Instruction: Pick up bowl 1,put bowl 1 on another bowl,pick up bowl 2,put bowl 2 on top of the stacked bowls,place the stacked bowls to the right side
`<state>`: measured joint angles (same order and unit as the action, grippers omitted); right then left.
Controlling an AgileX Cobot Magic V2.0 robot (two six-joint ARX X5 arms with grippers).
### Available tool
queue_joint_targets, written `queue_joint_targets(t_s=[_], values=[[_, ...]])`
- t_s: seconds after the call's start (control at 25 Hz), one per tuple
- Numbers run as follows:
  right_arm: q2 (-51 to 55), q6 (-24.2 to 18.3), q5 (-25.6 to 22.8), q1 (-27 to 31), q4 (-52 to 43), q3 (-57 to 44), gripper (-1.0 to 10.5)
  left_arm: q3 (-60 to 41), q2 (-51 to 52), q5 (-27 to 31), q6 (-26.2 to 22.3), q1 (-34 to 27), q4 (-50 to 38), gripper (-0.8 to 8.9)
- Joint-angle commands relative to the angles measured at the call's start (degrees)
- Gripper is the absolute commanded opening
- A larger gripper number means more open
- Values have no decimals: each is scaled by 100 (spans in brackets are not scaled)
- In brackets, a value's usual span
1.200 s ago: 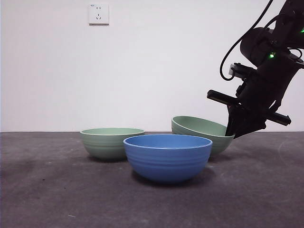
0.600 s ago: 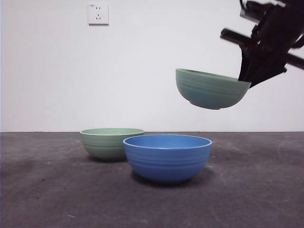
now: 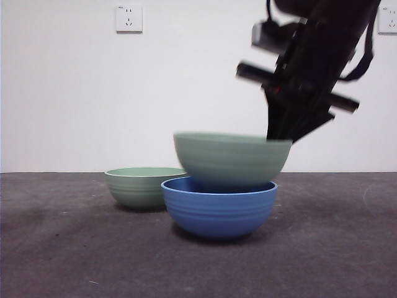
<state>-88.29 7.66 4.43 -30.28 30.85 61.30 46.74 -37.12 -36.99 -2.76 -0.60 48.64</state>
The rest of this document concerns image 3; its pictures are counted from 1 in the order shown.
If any black cable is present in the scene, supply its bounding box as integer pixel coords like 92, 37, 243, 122
339, 5, 374, 83
265, 0, 282, 21

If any blue ribbed bowl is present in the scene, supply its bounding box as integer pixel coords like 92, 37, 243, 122
160, 176, 278, 240

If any green ribbed bowl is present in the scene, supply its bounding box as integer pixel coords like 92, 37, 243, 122
104, 167, 188, 210
173, 131, 293, 187

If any white wall socket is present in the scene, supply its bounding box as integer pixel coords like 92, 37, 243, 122
116, 4, 144, 34
377, 6, 397, 35

